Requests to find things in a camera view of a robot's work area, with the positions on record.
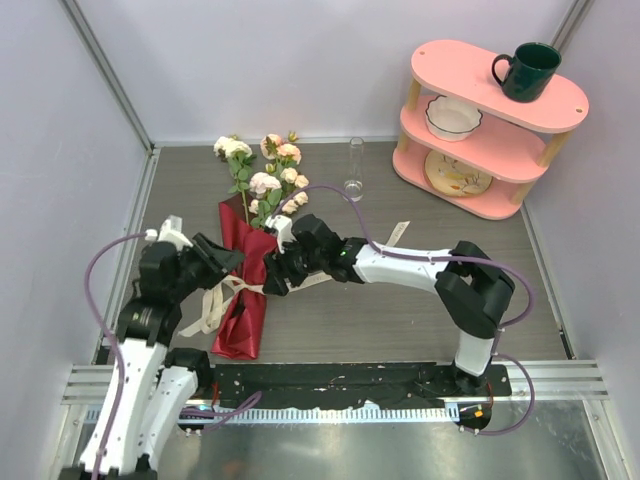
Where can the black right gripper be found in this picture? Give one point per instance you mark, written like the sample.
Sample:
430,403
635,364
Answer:
278,269

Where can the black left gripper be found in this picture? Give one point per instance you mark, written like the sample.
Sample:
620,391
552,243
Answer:
217,259

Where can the cream printed ribbon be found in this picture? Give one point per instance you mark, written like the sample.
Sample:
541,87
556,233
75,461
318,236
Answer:
215,305

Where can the dark red wrapping paper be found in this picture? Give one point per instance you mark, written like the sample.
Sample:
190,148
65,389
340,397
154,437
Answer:
239,336

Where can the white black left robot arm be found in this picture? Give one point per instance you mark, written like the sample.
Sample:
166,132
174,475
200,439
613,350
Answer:
151,382

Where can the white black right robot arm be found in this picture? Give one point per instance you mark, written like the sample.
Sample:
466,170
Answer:
475,293

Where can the clear glass vase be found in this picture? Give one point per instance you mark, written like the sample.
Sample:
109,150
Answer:
353,185

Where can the pale pink rose stem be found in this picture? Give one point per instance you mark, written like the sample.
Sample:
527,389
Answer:
273,195

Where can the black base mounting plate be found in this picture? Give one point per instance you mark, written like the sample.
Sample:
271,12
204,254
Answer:
338,386

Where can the white rose stem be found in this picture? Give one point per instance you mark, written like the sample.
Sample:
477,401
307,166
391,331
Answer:
239,157

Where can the yellow patterned plate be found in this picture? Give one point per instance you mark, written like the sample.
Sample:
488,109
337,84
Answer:
454,178

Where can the pink three-tier shelf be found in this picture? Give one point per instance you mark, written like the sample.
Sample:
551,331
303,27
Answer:
515,143

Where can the white scalloped bowl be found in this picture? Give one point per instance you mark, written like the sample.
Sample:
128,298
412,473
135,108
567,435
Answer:
451,120

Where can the dark green mug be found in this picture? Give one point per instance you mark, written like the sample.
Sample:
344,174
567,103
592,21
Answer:
523,76

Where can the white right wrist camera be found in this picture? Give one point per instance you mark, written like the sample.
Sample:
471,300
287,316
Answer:
280,227

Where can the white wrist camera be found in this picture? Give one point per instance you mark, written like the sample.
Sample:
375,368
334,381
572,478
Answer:
170,231
280,227

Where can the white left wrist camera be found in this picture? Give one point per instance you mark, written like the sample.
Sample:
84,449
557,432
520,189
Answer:
170,231

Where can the aluminium frame post left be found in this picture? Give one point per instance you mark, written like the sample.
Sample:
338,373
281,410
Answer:
98,56

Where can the aluminium frame post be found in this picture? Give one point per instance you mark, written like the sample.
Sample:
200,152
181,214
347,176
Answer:
572,20
98,56

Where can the aluminium front rail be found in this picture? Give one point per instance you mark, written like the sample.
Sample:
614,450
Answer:
530,383

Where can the aluminium frame post right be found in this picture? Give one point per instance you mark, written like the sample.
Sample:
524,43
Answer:
572,20

